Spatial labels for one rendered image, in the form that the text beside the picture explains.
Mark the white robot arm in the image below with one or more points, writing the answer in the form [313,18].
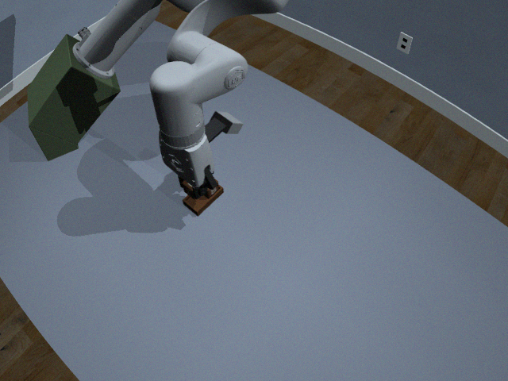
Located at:
[198,68]

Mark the brown cube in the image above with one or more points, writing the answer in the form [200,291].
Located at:
[210,192]
[188,189]

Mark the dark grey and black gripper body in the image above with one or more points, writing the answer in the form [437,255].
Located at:
[189,162]

